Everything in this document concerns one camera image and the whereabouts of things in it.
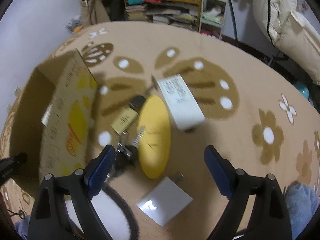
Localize white charger adapter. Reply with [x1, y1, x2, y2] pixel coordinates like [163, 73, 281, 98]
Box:
[137, 177, 193, 226]

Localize cardboard box yellow print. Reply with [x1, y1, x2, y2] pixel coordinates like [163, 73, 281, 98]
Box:
[10, 50, 98, 185]

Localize white slim remote control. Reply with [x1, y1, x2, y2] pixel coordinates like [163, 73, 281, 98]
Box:
[157, 74, 205, 131]

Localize grey blue trouser leg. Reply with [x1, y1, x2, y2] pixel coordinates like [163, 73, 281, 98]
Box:
[285, 181, 319, 239]

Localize beige butterfly pattern rug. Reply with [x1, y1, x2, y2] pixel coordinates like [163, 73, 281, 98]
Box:
[1, 22, 319, 239]

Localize teal ball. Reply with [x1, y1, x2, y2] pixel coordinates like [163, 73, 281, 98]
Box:
[294, 81, 310, 100]

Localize beige hanging trousers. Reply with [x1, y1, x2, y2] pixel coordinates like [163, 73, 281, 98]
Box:
[79, 0, 110, 28]

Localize wooden shelf with books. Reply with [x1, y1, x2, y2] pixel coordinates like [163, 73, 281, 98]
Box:
[124, 0, 201, 31]

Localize cream bedding duvet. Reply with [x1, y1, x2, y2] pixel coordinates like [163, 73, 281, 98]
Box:
[252, 0, 319, 85]

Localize white rolling cart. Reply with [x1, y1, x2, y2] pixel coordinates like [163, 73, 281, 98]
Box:
[198, 0, 229, 40]

